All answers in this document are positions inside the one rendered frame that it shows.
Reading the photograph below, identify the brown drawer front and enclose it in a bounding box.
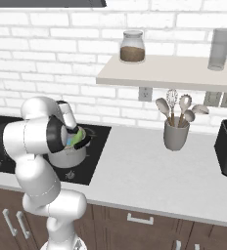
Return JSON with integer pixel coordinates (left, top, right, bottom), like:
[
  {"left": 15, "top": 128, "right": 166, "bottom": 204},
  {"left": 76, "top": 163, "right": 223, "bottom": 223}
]
[{"left": 104, "top": 205, "right": 180, "bottom": 250}]

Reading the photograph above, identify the beige wall shelf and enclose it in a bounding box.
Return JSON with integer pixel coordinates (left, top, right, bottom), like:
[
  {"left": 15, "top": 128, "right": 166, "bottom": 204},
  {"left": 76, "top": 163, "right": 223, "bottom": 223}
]
[{"left": 96, "top": 54, "right": 227, "bottom": 94}]

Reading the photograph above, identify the glass jar with brown contents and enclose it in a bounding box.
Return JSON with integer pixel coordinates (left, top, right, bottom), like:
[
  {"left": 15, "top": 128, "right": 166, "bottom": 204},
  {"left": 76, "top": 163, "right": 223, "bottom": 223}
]
[{"left": 119, "top": 29, "right": 147, "bottom": 64}]

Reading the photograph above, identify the wire whisk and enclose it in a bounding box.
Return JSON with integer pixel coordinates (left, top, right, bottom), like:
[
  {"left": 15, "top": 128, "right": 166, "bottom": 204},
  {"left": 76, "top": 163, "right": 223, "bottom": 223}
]
[{"left": 165, "top": 89, "right": 179, "bottom": 127}]

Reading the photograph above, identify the black hob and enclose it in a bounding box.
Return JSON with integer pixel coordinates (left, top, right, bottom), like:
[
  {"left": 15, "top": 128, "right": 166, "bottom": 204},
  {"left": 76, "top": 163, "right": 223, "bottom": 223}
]
[{"left": 0, "top": 114, "right": 113, "bottom": 187}]

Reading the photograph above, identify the pale wooden-handled spoon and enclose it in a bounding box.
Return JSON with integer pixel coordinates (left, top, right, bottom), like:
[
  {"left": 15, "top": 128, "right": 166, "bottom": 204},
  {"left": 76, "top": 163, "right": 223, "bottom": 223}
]
[{"left": 155, "top": 97, "right": 173, "bottom": 127}]

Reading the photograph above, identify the silver cooking pot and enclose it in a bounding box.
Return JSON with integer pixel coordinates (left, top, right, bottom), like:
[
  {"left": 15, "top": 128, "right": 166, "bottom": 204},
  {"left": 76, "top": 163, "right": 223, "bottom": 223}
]
[{"left": 47, "top": 124, "right": 93, "bottom": 169}]

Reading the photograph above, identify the pale ladle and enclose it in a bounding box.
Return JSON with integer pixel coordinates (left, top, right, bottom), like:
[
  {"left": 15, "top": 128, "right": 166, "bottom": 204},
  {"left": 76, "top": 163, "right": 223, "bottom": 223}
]
[{"left": 190, "top": 104, "right": 210, "bottom": 116}]

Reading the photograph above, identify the green squash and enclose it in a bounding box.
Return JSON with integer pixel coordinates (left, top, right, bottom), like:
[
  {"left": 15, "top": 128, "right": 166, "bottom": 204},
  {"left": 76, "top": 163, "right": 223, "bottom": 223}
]
[{"left": 68, "top": 129, "right": 86, "bottom": 147}]

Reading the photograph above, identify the grey utensil holder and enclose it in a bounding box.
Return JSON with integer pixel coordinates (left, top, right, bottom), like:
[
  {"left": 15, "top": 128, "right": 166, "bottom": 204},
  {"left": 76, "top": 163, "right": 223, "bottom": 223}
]
[{"left": 162, "top": 116, "right": 191, "bottom": 152}]

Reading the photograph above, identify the white drawer handle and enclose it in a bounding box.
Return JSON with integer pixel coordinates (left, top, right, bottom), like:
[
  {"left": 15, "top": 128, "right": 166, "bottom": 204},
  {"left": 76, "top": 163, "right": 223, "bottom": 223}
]
[{"left": 126, "top": 212, "right": 155, "bottom": 226}]

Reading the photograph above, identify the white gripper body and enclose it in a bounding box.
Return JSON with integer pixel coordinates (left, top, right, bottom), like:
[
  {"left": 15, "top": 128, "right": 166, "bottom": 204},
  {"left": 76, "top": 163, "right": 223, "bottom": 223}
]
[{"left": 61, "top": 104, "right": 79, "bottom": 133}]

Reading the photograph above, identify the brown cupboard front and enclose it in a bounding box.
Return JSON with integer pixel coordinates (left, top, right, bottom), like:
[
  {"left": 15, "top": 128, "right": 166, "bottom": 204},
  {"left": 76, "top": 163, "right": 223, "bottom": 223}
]
[{"left": 186, "top": 220, "right": 227, "bottom": 250}]

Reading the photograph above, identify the dark range hood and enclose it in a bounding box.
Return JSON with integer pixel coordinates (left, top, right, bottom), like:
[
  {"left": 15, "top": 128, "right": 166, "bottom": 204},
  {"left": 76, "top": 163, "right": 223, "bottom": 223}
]
[{"left": 0, "top": 0, "right": 107, "bottom": 9}]

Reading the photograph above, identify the pale slotted spoon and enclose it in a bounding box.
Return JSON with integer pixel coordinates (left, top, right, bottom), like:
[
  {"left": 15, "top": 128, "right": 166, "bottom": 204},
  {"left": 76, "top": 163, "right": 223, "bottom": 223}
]
[{"left": 177, "top": 94, "right": 194, "bottom": 128}]

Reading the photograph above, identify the small pale spoon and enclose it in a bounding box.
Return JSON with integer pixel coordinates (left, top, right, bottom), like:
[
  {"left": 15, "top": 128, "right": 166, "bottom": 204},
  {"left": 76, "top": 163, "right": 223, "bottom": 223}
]
[{"left": 182, "top": 109, "right": 196, "bottom": 128}]

